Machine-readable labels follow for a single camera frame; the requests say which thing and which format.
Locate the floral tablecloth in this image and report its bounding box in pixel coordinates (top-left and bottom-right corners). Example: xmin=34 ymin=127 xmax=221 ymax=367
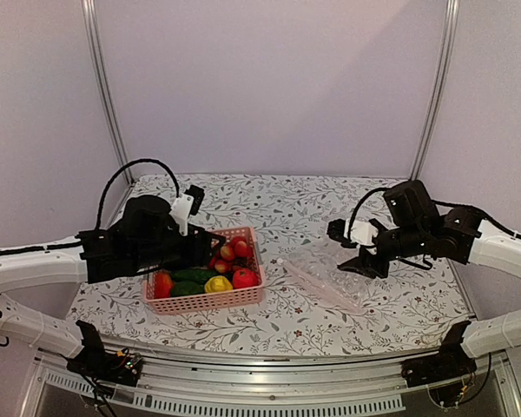
xmin=68 ymin=175 xmax=473 ymax=356

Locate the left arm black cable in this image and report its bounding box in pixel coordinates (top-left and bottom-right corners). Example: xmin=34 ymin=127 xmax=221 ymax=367
xmin=96 ymin=158 xmax=181 ymax=230

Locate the pink plastic basket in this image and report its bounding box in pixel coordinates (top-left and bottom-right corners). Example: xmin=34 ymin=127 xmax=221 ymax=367
xmin=143 ymin=227 xmax=266 ymax=314

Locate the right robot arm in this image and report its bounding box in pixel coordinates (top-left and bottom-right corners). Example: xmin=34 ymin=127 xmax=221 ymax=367
xmin=327 ymin=180 xmax=521 ymax=379

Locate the aluminium front rail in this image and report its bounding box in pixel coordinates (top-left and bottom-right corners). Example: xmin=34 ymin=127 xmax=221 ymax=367
xmin=20 ymin=337 xmax=521 ymax=416

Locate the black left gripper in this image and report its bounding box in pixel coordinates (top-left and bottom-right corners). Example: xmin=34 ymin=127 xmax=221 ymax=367
xmin=132 ymin=224 xmax=226 ymax=271

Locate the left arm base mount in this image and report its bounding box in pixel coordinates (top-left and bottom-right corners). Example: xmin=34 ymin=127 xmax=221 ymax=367
xmin=66 ymin=320 xmax=143 ymax=387

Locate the yellow pepper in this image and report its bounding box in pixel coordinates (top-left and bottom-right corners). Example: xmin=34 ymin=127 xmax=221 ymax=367
xmin=204 ymin=275 xmax=234 ymax=294

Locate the aluminium frame post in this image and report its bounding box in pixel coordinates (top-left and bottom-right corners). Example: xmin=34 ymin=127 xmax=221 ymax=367
xmin=410 ymin=0 xmax=460 ymax=180
xmin=81 ymin=0 xmax=129 ymax=167

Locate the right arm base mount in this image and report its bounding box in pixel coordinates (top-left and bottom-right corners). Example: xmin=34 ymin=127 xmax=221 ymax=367
xmin=401 ymin=321 xmax=477 ymax=387

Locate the left aluminium frame post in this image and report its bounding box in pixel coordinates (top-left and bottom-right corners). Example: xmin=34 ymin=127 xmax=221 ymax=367
xmin=81 ymin=0 xmax=129 ymax=167

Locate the right aluminium frame post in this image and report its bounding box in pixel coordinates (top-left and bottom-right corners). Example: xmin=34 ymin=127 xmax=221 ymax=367
xmin=410 ymin=0 xmax=460 ymax=180

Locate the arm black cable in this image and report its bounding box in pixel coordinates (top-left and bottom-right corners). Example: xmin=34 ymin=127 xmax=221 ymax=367
xmin=348 ymin=186 xmax=396 ymax=244
xmin=96 ymin=158 xmax=181 ymax=230

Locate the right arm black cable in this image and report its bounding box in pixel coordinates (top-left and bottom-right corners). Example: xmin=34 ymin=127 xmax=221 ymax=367
xmin=348 ymin=186 xmax=396 ymax=244

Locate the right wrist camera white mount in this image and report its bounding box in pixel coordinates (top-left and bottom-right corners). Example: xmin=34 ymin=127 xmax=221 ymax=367
xmin=326 ymin=219 xmax=379 ymax=255

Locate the clear zip top bag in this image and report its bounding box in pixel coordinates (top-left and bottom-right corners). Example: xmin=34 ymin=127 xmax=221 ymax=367
xmin=271 ymin=242 xmax=375 ymax=314

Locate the green cucumber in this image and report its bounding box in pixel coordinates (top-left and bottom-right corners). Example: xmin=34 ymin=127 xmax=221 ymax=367
xmin=169 ymin=268 xmax=218 ymax=285

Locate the dark green pepper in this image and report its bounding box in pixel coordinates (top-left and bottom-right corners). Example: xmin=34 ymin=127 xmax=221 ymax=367
xmin=170 ymin=281 xmax=205 ymax=297

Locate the red cherry tomato bunch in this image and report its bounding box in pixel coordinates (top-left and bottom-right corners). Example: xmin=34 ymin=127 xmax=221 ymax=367
xmin=208 ymin=235 xmax=254 ymax=274

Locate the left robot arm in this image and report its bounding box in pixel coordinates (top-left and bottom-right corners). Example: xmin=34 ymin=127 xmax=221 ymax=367
xmin=0 ymin=195 xmax=225 ymax=377

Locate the red orange chili pepper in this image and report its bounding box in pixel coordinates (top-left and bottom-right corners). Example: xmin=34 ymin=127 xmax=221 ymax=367
xmin=153 ymin=271 xmax=174 ymax=299

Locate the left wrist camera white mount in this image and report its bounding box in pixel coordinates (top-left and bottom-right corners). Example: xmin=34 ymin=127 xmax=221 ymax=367
xmin=170 ymin=185 xmax=205 ymax=236

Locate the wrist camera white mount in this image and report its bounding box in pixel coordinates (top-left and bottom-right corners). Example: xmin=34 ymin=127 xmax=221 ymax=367
xmin=170 ymin=185 xmax=205 ymax=236
xmin=326 ymin=219 xmax=379 ymax=255

